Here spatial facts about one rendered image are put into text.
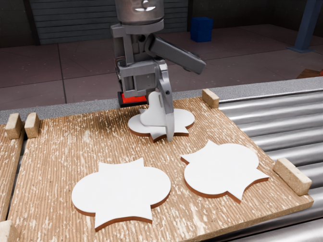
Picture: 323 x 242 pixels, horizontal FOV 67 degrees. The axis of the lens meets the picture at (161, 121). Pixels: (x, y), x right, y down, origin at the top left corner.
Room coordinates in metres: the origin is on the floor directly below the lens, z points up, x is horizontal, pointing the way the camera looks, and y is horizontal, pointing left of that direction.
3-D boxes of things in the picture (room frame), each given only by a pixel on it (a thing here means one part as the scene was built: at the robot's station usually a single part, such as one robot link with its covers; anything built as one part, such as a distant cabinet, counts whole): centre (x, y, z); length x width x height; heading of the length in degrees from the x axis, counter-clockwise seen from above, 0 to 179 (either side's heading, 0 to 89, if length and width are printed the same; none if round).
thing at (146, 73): (0.42, 0.04, 1.08); 0.09 x 0.08 x 0.12; 107
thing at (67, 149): (0.34, 0.03, 0.93); 0.41 x 0.35 x 0.02; 107
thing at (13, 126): (0.40, 0.29, 0.95); 0.06 x 0.02 x 0.03; 19
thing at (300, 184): (0.27, -0.20, 0.95); 0.06 x 0.02 x 0.03; 17
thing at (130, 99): (0.57, 0.07, 0.92); 0.06 x 0.06 x 0.01; 14
